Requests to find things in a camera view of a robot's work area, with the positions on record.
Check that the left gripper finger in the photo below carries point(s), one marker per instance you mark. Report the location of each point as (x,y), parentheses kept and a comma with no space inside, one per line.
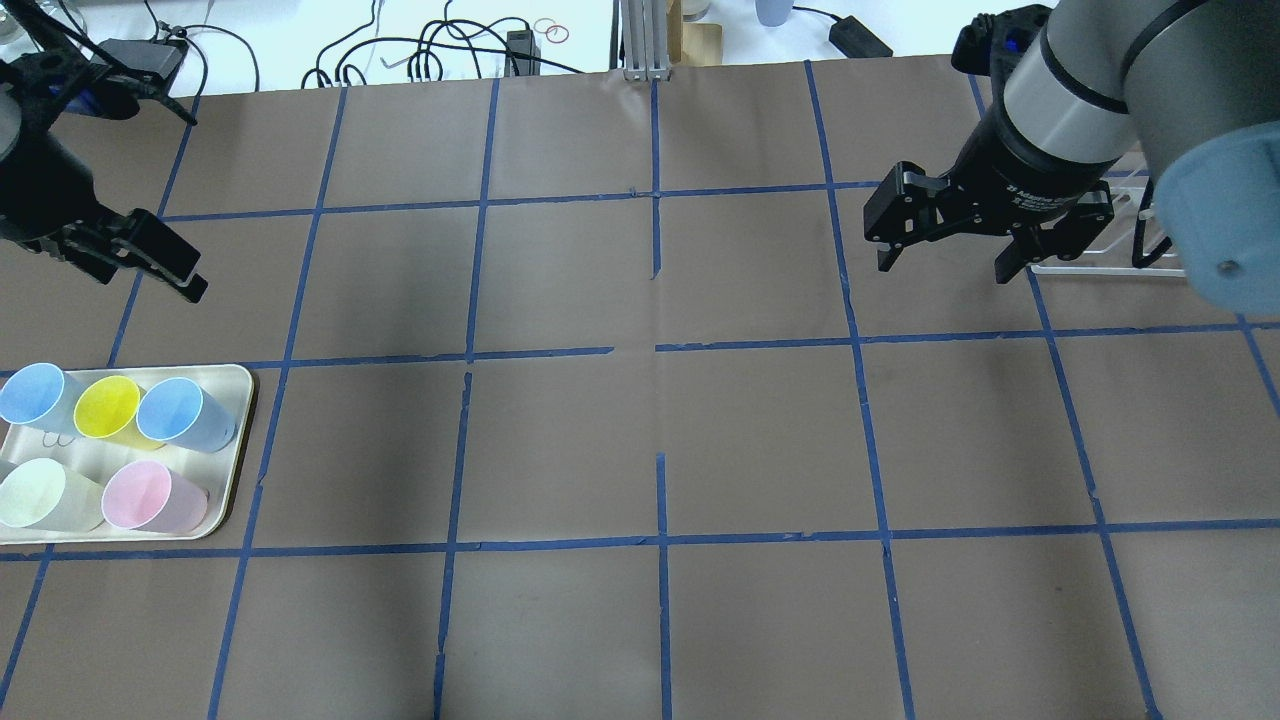
(184,280)
(159,248)

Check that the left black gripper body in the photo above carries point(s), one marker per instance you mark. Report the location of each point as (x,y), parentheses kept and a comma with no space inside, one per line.
(40,188)

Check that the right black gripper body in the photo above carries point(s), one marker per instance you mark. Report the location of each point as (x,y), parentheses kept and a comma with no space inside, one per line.
(1025,165)

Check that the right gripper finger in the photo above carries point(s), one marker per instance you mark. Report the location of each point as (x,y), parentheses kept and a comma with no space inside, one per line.
(887,255)
(1016,257)

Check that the light blue plastic cup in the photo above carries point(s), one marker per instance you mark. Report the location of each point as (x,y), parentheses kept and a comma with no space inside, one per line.
(180,412)

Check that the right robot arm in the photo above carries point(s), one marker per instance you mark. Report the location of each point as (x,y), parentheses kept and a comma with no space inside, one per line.
(1193,84)

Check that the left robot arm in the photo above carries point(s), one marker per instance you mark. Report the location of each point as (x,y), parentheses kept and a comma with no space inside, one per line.
(48,198)

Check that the yellow plastic cup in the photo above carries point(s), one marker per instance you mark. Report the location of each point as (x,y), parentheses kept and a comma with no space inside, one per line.
(107,410)

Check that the light blue cup far left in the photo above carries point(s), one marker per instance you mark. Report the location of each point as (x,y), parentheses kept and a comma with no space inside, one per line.
(42,396)

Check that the pink plastic cup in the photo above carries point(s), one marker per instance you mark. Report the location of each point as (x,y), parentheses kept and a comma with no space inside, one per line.
(148,496)

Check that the pale green plastic cup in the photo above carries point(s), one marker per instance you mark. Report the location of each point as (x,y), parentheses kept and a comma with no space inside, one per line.
(43,494)

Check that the cream plastic tray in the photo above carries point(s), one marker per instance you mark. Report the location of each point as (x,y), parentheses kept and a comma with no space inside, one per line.
(233,386)

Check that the black power adapter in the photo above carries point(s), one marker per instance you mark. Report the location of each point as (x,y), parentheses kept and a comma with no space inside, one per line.
(855,41)

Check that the white wire cup rack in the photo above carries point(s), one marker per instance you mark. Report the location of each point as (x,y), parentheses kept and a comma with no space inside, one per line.
(1133,234)

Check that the aluminium frame post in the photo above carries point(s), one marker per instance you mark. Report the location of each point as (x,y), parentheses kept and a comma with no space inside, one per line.
(644,40)

